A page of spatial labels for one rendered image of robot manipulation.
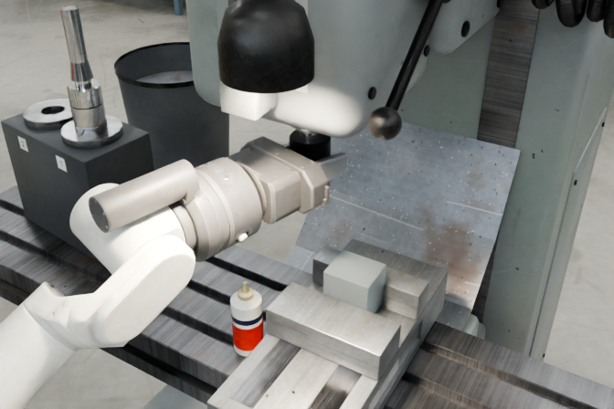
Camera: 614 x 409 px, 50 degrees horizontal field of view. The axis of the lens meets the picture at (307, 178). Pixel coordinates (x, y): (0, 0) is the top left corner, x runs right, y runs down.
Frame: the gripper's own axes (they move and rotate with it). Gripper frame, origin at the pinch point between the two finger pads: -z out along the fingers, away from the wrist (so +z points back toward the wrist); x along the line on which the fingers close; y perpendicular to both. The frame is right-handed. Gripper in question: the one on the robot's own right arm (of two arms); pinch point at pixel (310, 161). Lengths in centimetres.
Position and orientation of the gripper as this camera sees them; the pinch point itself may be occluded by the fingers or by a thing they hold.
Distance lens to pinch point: 75.5
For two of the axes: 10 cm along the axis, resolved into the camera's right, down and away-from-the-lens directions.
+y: 0.0, 8.6, 5.1
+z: -7.2, 3.6, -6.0
